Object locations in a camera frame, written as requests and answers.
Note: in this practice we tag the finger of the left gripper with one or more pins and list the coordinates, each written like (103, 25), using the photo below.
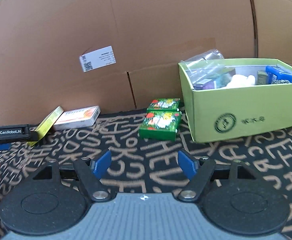
(5, 147)

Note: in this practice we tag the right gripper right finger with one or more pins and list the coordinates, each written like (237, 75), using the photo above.
(199, 173)

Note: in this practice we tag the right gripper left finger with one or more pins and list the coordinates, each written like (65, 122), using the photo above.
(90, 172)

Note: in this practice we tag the packaged item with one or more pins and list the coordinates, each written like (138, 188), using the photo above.
(205, 72)

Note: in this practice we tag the steel wool scrubber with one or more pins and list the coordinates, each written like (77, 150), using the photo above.
(278, 82)

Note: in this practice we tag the blue plastic case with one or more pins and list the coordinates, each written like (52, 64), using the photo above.
(277, 74)

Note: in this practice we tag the yellow flat box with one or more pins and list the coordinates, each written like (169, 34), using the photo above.
(46, 125)

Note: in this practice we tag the white orange medicine box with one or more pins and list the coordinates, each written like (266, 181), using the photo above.
(77, 118)

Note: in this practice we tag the green shoe box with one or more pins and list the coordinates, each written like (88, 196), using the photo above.
(228, 113)

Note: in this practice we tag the front green patterned box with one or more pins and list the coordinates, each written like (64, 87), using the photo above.
(160, 125)

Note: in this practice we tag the green patterned box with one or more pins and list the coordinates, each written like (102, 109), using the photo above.
(160, 125)
(164, 104)

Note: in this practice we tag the rear green patterned box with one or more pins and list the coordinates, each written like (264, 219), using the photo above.
(164, 104)

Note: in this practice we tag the white cloth in box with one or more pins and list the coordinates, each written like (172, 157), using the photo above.
(241, 81)

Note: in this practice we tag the large brown cardboard box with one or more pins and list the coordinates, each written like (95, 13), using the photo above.
(41, 42)

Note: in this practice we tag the white shipping label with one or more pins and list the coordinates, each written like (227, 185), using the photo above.
(97, 59)

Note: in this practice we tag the small green box in box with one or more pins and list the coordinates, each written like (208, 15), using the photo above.
(262, 78)

